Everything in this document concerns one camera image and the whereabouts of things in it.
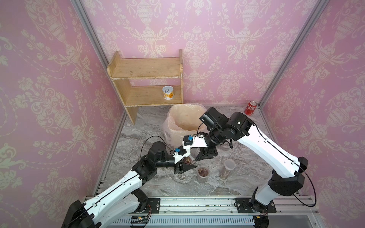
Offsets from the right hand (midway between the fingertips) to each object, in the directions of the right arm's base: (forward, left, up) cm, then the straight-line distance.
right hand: (196, 150), depth 63 cm
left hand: (-2, +1, -8) cm, 8 cm away
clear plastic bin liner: (+31, +5, -16) cm, 36 cm away
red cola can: (+44, -47, -20) cm, 67 cm away
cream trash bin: (+32, +6, -17) cm, 36 cm away
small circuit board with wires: (-21, +30, -31) cm, 48 cm away
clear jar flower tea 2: (-3, -17, -23) cm, 29 cm away
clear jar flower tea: (-3, -4, -21) cm, 22 cm away
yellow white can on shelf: (+43, +14, -1) cm, 46 cm away
